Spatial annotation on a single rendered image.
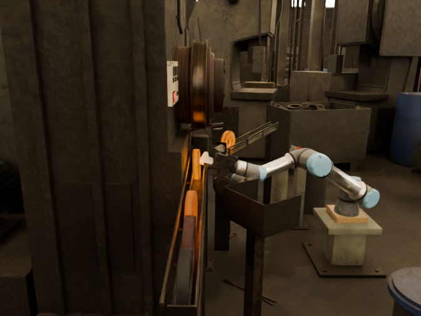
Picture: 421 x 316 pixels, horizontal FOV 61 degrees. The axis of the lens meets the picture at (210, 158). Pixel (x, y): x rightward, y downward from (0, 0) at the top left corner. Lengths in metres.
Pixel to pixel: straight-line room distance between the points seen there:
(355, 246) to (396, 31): 3.34
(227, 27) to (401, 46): 2.20
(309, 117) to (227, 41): 1.39
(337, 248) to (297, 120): 1.96
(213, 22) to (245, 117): 1.22
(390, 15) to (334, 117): 1.52
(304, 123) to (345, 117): 0.51
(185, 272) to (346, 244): 1.60
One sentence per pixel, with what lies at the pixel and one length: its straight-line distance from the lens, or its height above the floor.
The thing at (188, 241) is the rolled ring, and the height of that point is 0.72.
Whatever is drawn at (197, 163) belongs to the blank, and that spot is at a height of 0.76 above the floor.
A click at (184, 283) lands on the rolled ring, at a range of 0.95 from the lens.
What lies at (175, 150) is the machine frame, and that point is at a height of 0.87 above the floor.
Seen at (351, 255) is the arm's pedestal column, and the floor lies 0.09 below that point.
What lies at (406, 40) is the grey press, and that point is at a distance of 5.34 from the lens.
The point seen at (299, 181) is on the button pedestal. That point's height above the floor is 0.38.
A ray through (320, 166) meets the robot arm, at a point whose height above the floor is 0.72.
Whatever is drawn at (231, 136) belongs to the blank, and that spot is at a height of 0.74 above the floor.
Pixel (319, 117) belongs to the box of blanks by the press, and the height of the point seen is 0.66.
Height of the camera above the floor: 1.24
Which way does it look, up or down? 15 degrees down
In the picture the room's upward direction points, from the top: straight up
